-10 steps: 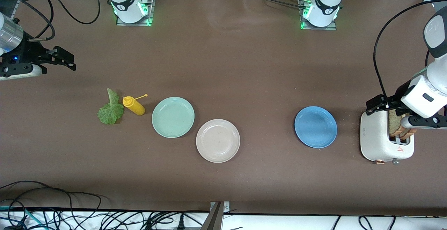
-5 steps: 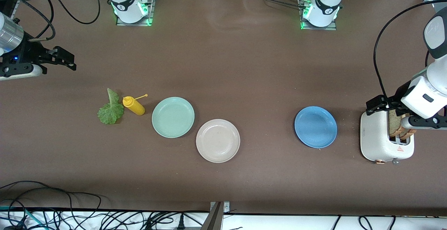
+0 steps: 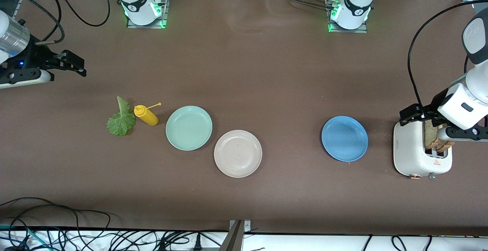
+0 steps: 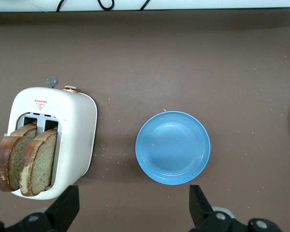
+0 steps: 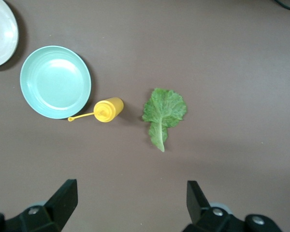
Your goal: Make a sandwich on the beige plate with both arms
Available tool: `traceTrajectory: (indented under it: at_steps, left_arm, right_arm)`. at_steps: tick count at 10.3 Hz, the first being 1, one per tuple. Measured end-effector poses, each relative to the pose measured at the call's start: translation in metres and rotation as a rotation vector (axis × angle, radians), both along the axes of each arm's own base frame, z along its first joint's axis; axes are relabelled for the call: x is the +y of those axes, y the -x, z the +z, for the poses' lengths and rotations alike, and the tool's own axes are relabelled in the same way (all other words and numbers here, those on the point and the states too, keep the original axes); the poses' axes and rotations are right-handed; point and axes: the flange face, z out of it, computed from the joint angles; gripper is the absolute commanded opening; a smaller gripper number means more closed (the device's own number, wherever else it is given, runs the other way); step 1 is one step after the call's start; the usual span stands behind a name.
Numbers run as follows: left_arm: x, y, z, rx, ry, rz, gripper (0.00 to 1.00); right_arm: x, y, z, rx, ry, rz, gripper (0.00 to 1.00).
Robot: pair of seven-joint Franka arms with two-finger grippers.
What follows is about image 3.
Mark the green lettuce leaf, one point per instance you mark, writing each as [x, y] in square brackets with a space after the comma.
[120, 125]

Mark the beige plate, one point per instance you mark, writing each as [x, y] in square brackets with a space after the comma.
[238, 154]

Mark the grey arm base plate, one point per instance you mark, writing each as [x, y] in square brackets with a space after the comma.
[165, 3]
[362, 30]

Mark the brown bread slice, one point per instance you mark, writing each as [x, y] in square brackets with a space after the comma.
[446, 146]
[431, 135]

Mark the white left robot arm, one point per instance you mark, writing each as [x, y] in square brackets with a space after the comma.
[453, 110]

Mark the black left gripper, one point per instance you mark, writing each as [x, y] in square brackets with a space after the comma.
[431, 111]

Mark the grey metal post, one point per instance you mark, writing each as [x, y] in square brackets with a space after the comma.
[233, 240]

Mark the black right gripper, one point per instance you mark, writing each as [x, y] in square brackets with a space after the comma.
[37, 57]

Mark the mint green plate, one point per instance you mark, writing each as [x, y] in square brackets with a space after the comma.
[188, 129]

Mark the white two-slot toaster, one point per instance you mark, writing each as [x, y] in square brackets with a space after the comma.
[410, 152]

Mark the brown table cover mat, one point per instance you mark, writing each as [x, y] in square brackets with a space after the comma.
[244, 53]

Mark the silver corner bracket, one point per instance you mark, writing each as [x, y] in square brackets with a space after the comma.
[247, 226]

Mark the yellow mustard squeeze bottle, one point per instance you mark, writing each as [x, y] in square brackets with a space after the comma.
[146, 117]

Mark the black power plug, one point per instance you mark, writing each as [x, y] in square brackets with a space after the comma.
[197, 243]

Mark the blue plate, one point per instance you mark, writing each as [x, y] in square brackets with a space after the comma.
[345, 138]

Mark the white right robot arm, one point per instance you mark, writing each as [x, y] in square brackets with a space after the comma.
[139, 5]

